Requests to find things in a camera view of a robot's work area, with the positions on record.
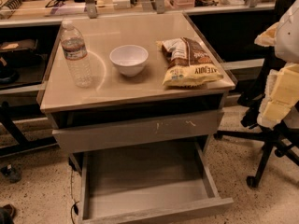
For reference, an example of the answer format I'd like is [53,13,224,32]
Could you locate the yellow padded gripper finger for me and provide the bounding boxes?
[254,22,278,47]
[257,63,299,129]

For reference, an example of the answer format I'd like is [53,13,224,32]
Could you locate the brown yellow chip bag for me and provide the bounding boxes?
[156,37,223,87]

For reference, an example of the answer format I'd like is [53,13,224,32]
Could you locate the grey drawer cabinet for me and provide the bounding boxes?
[38,13,235,170]

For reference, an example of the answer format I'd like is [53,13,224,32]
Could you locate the open middle drawer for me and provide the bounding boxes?
[78,139,233,224]

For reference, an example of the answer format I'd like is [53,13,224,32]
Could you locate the closed top drawer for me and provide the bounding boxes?
[53,110,223,153]

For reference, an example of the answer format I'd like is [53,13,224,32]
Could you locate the black office chair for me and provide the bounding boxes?
[214,0,299,188]

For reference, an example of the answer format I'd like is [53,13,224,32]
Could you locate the white bowl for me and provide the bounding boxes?
[109,45,149,77]

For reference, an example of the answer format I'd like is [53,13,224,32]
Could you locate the clear plastic water bottle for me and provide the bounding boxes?
[60,20,93,88]

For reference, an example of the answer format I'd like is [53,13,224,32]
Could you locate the black table leg base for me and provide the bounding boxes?
[0,107,56,157]

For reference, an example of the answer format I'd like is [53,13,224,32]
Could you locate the black shoe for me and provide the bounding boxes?
[0,204,16,224]

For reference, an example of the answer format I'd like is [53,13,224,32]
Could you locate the black floor cable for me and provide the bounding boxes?
[68,168,80,224]

